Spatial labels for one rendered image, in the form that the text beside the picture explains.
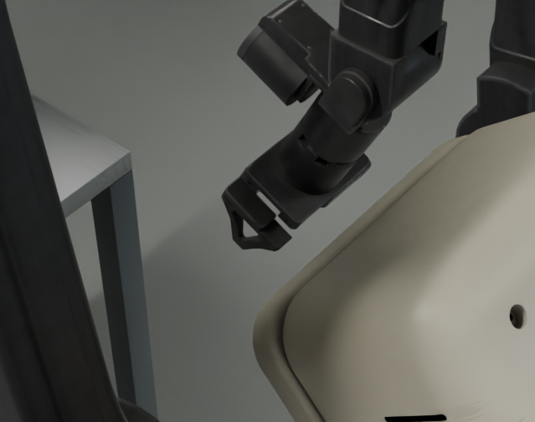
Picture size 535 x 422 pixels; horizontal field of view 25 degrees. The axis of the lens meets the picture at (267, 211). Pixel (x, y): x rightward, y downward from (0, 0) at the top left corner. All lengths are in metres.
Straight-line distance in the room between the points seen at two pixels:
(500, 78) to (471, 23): 2.32
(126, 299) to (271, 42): 0.73
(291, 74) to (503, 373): 0.47
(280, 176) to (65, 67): 1.97
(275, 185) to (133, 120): 1.78
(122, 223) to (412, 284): 1.03
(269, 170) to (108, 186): 0.49
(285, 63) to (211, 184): 1.66
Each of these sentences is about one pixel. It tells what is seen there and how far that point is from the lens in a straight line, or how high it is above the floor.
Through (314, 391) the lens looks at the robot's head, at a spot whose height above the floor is 1.30.
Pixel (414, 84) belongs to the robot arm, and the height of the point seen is 1.21.
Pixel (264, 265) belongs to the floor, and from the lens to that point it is 2.44.
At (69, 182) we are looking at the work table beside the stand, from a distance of 1.45.
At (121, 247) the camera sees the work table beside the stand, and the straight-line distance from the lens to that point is 1.56.
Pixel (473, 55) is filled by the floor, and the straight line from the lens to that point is 3.00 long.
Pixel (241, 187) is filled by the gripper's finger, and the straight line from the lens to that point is 1.02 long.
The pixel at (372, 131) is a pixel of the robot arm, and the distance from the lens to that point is 0.94.
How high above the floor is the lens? 1.77
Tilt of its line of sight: 44 degrees down
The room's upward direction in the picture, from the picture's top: straight up
